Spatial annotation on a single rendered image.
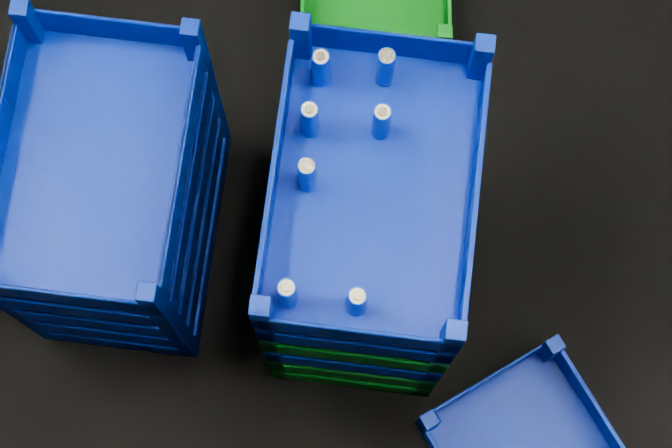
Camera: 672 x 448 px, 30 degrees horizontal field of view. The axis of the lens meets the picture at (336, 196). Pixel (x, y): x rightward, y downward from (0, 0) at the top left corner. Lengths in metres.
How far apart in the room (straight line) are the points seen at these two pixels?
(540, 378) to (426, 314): 0.44
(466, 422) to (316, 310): 0.45
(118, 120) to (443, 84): 0.35
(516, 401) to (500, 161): 0.32
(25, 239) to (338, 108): 0.36
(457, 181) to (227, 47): 0.57
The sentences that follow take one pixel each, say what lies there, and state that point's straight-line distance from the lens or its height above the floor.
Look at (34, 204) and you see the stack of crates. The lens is 1.36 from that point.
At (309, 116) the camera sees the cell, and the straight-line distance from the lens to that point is 1.20.
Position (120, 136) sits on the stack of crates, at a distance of 1.37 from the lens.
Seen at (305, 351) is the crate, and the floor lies 0.28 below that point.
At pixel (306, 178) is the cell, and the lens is 1.20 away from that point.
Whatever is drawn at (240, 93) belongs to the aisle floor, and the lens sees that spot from 1.71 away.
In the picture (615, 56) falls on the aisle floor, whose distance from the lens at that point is 1.77.
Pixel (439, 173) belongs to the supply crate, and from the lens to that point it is 1.26.
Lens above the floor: 1.61
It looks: 75 degrees down
